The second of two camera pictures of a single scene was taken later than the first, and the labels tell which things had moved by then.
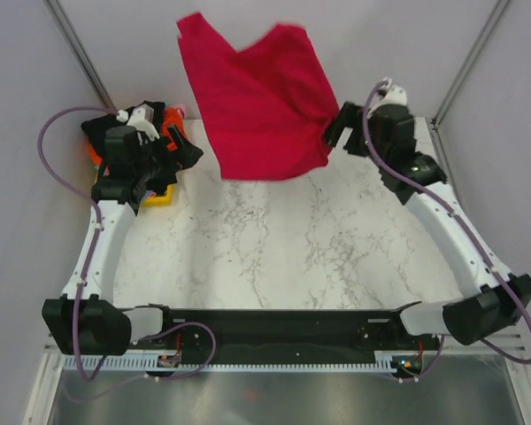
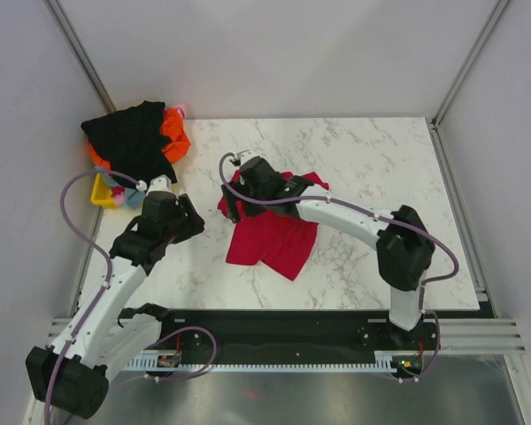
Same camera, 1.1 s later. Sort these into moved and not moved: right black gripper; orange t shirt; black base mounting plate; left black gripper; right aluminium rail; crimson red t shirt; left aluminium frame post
Moved: left black gripper; crimson red t shirt; right black gripper
Not moved: left aluminium frame post; orange t shirt; black base mounting plate; right aluminium rail
